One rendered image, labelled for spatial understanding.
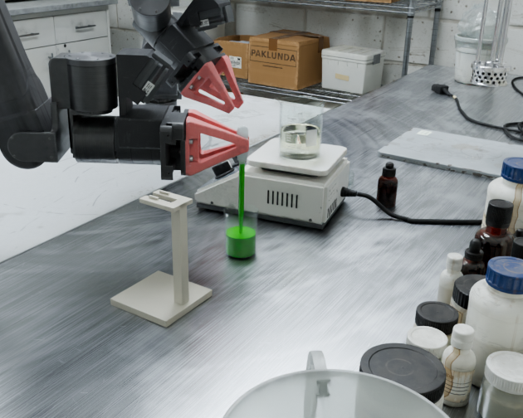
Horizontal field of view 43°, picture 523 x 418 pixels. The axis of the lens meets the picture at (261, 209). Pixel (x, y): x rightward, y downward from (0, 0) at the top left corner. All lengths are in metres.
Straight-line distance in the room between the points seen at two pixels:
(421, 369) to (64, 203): 0.65
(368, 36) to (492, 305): 2.98
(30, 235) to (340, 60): 2.48
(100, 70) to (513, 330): 0.50
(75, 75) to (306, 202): 0.35
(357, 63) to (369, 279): 2.46
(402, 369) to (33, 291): 0.44
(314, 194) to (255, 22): 2.98
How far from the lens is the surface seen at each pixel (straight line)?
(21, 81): 0.80
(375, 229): 0.94
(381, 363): 0.54
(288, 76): 3.28
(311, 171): 0.90
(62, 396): 0.63
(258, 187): 0.93
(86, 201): 1.03
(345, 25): 3.57
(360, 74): 3.22
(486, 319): 0.62
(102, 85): 0.78
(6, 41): 0.80
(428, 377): 0.54
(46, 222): 0.97
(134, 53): 0.77
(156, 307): 0.73
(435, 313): 0.67
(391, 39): 3.49
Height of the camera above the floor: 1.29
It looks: 23 degrees down
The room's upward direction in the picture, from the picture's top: 1 degrees clockwise
